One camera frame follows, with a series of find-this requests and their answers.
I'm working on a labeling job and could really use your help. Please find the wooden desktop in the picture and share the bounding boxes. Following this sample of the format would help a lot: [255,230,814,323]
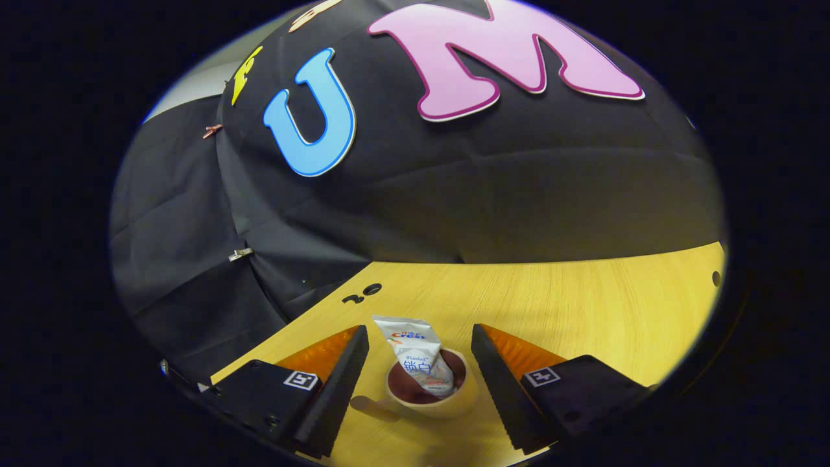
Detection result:
[211,242,726,467]

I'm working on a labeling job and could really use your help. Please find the beige cup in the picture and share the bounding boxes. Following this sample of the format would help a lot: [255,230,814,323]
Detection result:
[350,348,480,423]

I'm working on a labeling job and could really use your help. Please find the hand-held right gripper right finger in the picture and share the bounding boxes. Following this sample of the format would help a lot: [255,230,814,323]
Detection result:
[470,324,653,455]

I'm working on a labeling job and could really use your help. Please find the white toothpaste tube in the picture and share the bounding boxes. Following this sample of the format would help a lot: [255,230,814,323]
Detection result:
[372,315,455,398]

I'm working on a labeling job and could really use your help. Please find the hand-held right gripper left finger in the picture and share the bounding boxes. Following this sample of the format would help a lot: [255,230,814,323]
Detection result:
[198,325,370,459]

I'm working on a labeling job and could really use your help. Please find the black backdrop cloth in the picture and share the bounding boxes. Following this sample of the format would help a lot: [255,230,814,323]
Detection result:
[109,0,726,385]

